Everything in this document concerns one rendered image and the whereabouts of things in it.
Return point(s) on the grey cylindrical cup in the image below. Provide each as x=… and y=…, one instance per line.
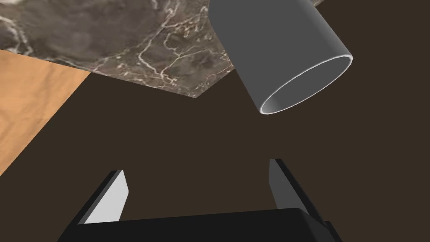
x=268, y=47

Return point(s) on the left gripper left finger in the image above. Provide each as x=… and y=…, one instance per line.
x=108, y=201

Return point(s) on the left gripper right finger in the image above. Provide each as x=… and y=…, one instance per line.
x=289, y=191

